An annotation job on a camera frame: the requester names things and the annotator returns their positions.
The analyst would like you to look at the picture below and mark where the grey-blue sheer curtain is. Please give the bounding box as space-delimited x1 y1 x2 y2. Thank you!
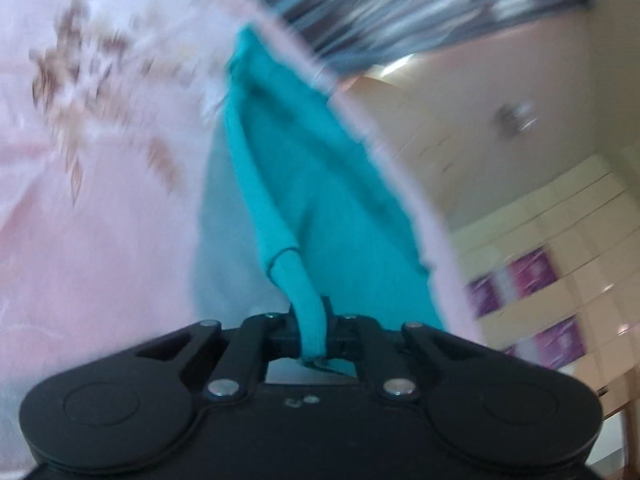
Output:
220 0 592 80

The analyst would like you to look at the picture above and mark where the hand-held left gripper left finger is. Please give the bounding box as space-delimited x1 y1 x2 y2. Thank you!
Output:
132 312 303 404

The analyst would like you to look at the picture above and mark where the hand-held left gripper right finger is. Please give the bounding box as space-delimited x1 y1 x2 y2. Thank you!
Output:
322 297 485 404

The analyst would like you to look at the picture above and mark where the purple wall poster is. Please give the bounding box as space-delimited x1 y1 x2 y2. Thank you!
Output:
467 247 558 319
505 317 589 362

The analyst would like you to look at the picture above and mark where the pink floral bedsheet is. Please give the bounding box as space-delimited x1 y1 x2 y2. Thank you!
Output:
0 0 482 480

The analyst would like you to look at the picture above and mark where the teal long-sleeve sweatshirt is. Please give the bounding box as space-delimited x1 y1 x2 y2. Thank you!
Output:
189 22 447 377

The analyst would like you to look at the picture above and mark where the twin glass wall lamp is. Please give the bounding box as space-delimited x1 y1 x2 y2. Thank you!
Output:
492 100 542 139

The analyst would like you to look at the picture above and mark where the cream panelled wardrobe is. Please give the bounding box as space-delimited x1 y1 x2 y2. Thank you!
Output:
440 152 640 441

